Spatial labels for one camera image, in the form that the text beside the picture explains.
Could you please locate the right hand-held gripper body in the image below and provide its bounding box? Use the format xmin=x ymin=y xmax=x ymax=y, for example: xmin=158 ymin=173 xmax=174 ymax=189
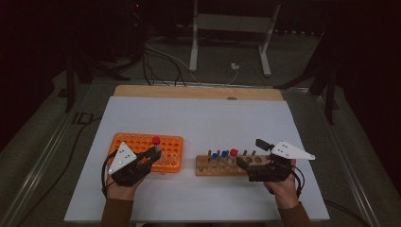
xmin=246 ymin=140 xmax=316 ymax=183

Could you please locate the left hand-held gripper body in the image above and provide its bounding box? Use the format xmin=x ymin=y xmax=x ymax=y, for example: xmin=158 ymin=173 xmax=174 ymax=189
xmin=108 ymin=141 xmax=153 ymax=187

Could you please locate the orange plastic tube rack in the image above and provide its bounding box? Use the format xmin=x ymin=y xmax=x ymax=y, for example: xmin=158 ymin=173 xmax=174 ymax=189
xmin=105 ymin=132 xmax=184 ymax=175

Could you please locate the wooden tube rack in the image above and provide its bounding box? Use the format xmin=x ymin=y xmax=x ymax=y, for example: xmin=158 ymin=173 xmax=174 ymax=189
xmin=195 ymin=149 xmax=271 ymax=177

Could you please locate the person's right hand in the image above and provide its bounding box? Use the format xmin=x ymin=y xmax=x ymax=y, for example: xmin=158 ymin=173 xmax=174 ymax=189
xmin=264 ymin=159 xmax=301 ymax=210

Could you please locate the person's left hand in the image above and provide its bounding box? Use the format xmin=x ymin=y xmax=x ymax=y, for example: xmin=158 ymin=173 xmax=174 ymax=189
xmin=105 ymin=171 xmax=147 ymax=201

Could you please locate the white table mat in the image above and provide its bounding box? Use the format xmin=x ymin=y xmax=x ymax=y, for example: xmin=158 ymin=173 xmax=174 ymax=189
xmin=63 ymin=96 xmax=331 ymax=223

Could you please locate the black tripod stand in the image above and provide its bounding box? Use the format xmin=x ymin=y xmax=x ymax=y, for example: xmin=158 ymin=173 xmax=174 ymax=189
xmin=272 ymin=31 xmax=340 ymax=126
xmin=63 ymin=51 xmax=131 ymax=114

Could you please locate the white metal stand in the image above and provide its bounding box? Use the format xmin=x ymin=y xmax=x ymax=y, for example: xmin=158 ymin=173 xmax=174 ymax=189
xmin=188 ymin=0 xmax=282 ymax=78

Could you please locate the dark equipment with red light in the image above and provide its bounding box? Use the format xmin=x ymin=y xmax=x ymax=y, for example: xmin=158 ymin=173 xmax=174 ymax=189
xmin=125 ymin=0 xmax=147 ymax=62

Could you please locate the left hand-held gripper cable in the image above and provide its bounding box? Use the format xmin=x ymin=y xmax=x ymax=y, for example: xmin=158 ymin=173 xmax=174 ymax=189
xmin=100 ymin=151 xmax=118 ymax=199

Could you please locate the hand-held gripper cable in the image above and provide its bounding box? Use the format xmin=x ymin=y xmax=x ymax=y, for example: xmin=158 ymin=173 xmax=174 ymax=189
xmin=100 ymin=151 xmax=118 ymax=199
xmin=291 ymin=165 xmax=371 ymax=227

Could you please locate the right hand-held gripper cable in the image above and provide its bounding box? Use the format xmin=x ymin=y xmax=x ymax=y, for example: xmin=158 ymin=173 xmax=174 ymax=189
xmin=291 ymin=165 xmax=371 ymax=227

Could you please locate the black floor cable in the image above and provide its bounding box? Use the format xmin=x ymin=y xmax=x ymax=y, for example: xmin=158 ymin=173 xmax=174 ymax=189
xmin=14 ymin=116 xmax=103 ymax=227

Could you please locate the metal floor rail frame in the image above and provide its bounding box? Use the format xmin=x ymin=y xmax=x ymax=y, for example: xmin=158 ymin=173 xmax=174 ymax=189
xmin=0 ymin=79 xmax=381 ymax=227

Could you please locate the white plug with cable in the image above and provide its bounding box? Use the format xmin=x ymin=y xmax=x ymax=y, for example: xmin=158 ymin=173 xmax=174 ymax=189
xmin=224 ymin=62 xmax=240 ymax=85

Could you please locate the black floor cables bundle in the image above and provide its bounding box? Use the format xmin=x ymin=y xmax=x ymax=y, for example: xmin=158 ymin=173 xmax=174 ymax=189
xmin=141 ymin=42 xmax=202 ymax=87

